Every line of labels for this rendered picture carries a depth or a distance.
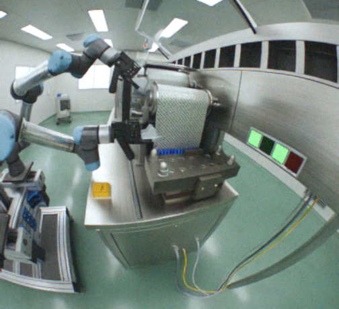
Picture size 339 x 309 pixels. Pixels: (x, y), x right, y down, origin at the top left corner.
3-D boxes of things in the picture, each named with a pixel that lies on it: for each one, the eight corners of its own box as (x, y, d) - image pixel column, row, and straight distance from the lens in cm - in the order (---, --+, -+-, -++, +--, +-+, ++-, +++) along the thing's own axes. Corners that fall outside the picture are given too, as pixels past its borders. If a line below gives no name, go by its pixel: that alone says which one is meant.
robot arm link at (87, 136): (79, 141, 62) (77, 122, 60) (102, 141, 60) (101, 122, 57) (74, 150, 56) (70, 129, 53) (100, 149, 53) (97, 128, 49)
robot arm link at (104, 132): (99, 147, 52) (102, 139, 60) (111, 147, 52) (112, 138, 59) (98, 128, 50) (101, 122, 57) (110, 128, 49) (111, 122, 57)
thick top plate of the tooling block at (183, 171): (144, 167, 58) (144, 155, 54) (217, 159, 75) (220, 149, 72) (153, 194, 46) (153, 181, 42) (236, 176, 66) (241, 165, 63)
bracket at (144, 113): (133, 161, 74) (134, 105, 63) (144, 160, 75) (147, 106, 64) (134, 166, 70) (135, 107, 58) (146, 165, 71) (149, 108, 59)
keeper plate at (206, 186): (192, 197, 56) (198, 177, 49) (211, 192, 61) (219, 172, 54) (194, 201, 54) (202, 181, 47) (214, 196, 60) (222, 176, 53)
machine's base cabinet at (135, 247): (117, 143, 306) (116, 104, 280) (144, 141, 309) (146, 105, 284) (125, 270, 134) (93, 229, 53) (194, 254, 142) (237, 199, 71)
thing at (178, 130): (153, 152, 59) (156, 112, 53) (198, 149, 68) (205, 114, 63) (153, 153, 59) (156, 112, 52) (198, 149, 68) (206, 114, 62)
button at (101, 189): (94, 186, 61) (93, 182, 60) (109, 185, 60) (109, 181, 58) (93, 198, 57) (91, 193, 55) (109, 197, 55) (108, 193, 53)
